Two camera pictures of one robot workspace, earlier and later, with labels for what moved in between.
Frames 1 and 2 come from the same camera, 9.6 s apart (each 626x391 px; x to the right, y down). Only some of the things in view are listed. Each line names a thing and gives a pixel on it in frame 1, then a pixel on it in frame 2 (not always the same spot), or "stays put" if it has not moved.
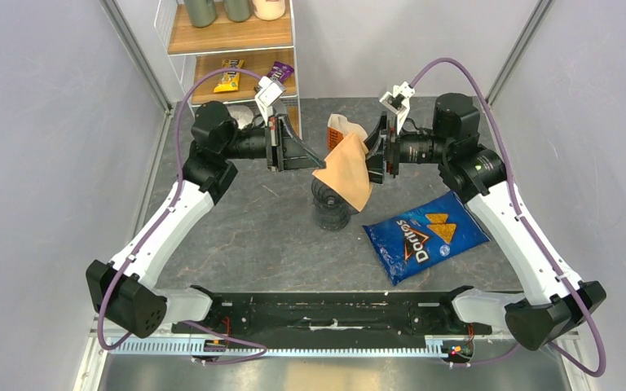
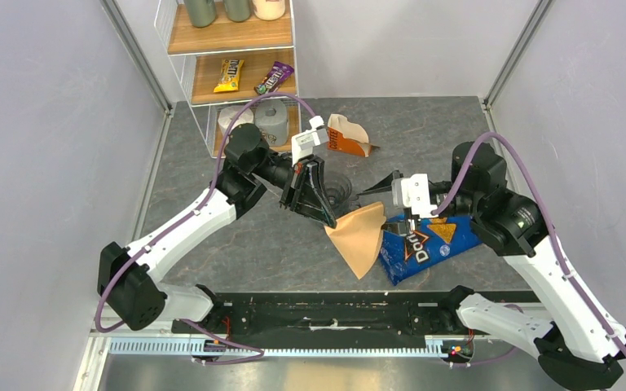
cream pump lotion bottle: [269, 10] stays put
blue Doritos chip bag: [425, 236] stays put
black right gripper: [384, 146] to [397, 227]
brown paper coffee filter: [346, 173] to [357, 235]
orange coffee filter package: [338, 127] stays put
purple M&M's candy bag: [281, 71] stays put
